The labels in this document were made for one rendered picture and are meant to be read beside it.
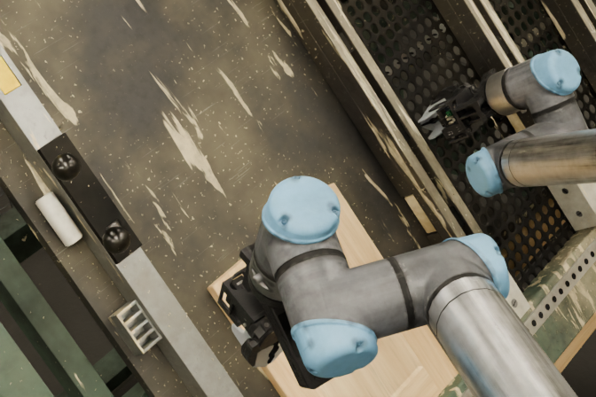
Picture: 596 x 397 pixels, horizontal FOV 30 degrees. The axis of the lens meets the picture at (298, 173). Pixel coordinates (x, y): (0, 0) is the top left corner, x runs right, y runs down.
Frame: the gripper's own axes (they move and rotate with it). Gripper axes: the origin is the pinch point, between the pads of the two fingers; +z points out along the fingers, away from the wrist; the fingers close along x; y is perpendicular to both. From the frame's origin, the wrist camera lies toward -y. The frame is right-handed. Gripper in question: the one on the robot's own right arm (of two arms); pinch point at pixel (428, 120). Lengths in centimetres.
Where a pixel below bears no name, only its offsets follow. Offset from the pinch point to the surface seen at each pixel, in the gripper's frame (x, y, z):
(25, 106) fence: -41, 67, -2
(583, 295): 45.5, -7.3, -2.7
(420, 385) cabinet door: 34.3, 34.5, 0.4
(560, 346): 48.6, 5.1, -2.7
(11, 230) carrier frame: -22, 33, 109
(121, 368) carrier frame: 29, 16, 142
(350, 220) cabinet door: 4.2, 27.7, 0.4
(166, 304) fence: -6, 67, -2
